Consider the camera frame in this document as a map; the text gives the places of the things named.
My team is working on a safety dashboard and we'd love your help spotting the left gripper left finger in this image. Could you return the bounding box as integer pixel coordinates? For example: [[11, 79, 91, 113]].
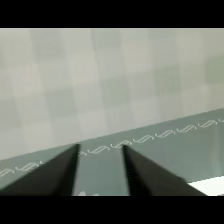
[[0, 143, 81, 197]]

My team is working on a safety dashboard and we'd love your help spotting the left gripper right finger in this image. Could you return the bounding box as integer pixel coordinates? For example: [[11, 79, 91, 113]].
[[122, 144, 208, 197]]

